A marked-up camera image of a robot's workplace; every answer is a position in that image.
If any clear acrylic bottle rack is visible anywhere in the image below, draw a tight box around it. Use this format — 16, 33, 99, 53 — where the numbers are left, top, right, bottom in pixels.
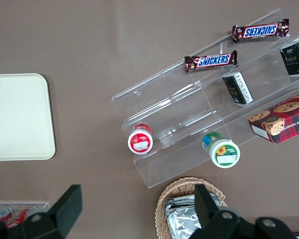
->
0, 201, 50, 239

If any light tan wicker basket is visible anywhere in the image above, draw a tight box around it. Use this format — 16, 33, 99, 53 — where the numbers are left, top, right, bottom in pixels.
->
154, 176, 226, 239

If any clear acrylic stepped display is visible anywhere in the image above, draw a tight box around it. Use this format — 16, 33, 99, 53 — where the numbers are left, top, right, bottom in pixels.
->
111, 8, 299, 189

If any cream plastic serving tray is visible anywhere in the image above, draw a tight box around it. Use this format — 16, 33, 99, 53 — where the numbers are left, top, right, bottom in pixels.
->
0, 73, 56, 162

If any snickers chocolate bar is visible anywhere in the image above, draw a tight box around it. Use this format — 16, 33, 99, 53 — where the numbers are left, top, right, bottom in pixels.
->
232, 18, 290, 44
184, 49, 239, 73

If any green lid yogurt cup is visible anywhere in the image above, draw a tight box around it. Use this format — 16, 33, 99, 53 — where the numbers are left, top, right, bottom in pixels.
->
201, 131, 241, 169

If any small black white box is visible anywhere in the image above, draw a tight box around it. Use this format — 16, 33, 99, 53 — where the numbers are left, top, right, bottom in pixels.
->
279, 37, 299, 76
222, 71, 255, 108

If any red tartan cookie box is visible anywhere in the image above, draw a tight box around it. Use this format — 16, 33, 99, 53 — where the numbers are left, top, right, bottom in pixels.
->
247, 89, 299, 145

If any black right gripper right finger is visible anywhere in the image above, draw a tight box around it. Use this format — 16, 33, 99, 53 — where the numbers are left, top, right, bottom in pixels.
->
194, 184, 241, 239

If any silver foil container stack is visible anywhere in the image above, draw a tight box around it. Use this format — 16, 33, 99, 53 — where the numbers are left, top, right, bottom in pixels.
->
164, 194, 223, 239

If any red lid yogurt cup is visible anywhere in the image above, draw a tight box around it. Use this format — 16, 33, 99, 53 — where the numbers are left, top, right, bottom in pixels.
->
127, 123, 154, 156

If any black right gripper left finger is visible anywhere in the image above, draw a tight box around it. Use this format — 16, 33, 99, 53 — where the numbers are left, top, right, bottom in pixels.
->
23, 184, 83, 239

